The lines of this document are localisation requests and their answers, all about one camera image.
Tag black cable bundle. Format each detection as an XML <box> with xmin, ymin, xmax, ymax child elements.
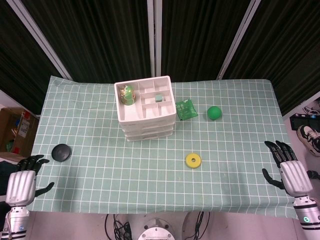
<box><xmin>104</xmin><ymin>213</ymin><xmax>133</xmax><ymax>240</ymax></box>
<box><xmin>181</xmin><ymin>211</ymin><xmax>211</xmax><ymax>240</ymax></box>

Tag green yellow round toy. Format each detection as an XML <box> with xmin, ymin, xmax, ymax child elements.
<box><xmin>118</xmin><ymin>83</ymin><xmax>138</xmax><ymax>107</ymax></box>

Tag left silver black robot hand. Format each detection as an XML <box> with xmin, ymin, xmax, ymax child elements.
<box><xmin>4</xmin><ymin>154</ymin><xmax>55</xmax><ymax>207</ymax></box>

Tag white black sneaker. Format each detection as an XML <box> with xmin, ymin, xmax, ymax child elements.
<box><xmin>296</xmin><ymin>124</ymin><xmax>320</xmax><ymax>157</ymax></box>

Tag grey round robot base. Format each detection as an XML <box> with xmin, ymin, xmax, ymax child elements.
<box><xmin>137</xmin><ymin>217</ymin><xmax>175</xmax><ymax>240</ymax></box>

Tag green foil packet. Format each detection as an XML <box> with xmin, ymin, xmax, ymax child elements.
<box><xmin>175</xmin><ymin>98</ymin><xmax>199</xmax><ymax>122</ymax></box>

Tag yellow ring disc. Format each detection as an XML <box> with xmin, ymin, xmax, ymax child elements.
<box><xmin>184</xmin><ymin>152</ymin><xmax>202</xmax><ymax>169</ymax></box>

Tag dark partition panel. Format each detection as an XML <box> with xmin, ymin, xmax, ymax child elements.
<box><xmin>161</xmin><ymin>0</ymin><xmax>251</xmax><ymax>82</ymax></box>
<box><xmin>21</xmin><ymin>0</ymin><xmax>154</xmax><ymax>83</ymax></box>
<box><xmin>222</xmin><ymin>0</ymin><xmax>320</xmax><ymax>117</ymax></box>
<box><xmin>0</xmin><ymin>0</ymin><xmax>64</xmax><ymax>116</ymax></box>

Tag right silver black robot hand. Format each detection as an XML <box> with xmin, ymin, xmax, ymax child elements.
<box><xmin>261</xmin><ymin>140</ymin><xmax>314</xmax><ymax>200</ymax></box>

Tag black round disc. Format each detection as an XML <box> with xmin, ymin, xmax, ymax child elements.
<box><xmin>51</xmin><ymin>143</ymin><xmax>73</xmax><ymax>163</ymax></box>

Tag green checked tablecloth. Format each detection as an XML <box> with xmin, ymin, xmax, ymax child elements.
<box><xmin>28</xmin><ymin>75</ymin><xmax>302</xmax><ymax>220</ymax></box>

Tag black electronic device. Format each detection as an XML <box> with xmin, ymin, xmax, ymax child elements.
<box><xmin>289</xmin><ymin>112</ymin><xmax>320</xmax><ymax>131</ymax></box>

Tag green ball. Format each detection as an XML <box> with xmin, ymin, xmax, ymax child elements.
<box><xmin>206</xmin><ymin>105</ymin><xmax>223</xmax><ymax>122</ymax></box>

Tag white partition frame post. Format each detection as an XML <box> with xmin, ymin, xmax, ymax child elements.
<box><xmin>6</xmin><ymin>0</ymin><xmax>74</xmax><ymax>81</ymax></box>
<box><xmin>216</xmin><ymin>0</ymin><xmax>262</xmax><ymax>81</ymax></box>
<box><xmin>146</xmin><ymin>0</ymin><xmax>163</xmax><ymax>77</ymax></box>

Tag white plastic compartment tray stack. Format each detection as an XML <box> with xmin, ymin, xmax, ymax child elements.
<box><xmin>113</xmin><ymin>75</ymin><xmax>177</xmax><ymax>143</ymax></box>

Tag brown cardboard box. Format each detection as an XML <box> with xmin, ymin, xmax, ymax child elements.
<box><xmin>0</xmin><ymin>107</ymin><xmax>40</xmax><ymax>161</ymax></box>

